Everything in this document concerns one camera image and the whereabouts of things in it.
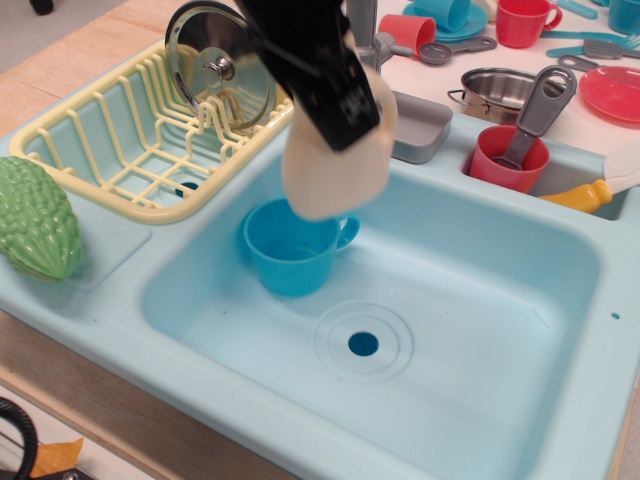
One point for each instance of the small steel pot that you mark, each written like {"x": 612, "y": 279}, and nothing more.
{"x": 493, "y": 94}

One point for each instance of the black wheel top left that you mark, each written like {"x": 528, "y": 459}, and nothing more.
{"x": 42, "y": 7}

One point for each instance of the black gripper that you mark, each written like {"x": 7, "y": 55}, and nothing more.
{"x": 302, "y": 45}

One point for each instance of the blue cup in sink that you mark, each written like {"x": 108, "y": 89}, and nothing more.
{"x": 293, "y": 256}

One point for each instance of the red plate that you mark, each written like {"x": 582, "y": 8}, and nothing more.
{"x": 612, "y": 91}

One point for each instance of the green bitter gourd toy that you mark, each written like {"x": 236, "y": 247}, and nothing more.
{"x": 40, "y": 235}

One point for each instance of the red mug on table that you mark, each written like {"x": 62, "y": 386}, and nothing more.
{"x": 520, "y": 23}

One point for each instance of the grey toy faucet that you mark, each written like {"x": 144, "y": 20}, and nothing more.
{"x": 423, "y": 125}

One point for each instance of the grey slotted spatula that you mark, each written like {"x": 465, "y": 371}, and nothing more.
{"x": 596, "y": 49}

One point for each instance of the yellow drying rack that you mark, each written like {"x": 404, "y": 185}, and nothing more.
{"x": 128, "y": 143}

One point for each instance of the cream detergent bottle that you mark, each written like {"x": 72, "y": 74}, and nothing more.
{"x": 319, "y": 182}

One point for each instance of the red cup lying sideways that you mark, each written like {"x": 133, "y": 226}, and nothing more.
{"x": 409, "y": 31}

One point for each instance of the blue cup top right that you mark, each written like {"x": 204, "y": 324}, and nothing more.
{"x": 624, "y": 16}

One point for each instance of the steel pot lid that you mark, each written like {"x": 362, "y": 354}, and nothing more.
{"x": 210, "y": 54}

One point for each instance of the grey measuring spoon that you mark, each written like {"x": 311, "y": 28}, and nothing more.
{"x": 437, "y": 53}

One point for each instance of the grey spatula in cup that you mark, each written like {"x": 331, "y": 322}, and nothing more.
{"x": 553, "y": 89}

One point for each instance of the white utensil at edge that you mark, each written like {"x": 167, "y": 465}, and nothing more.
{"x": 621, "y": 168}

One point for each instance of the light blue toy sink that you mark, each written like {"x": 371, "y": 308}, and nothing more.
{"x": 468, "y": 332}

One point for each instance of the red cup in holder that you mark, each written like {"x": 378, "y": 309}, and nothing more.
{"x": 490, "y": 144}

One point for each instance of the blue cup on plate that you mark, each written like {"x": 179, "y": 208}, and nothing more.
{"x": 450, "y": 15}

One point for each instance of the orange paper piece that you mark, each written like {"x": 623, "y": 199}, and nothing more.
{"x": 56, "y": 458}

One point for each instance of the teal utensil top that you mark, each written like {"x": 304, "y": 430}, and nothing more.
{"x": 578, "y": 9}

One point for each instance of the blue plate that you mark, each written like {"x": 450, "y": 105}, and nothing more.
{"x": 475, "y": 24}

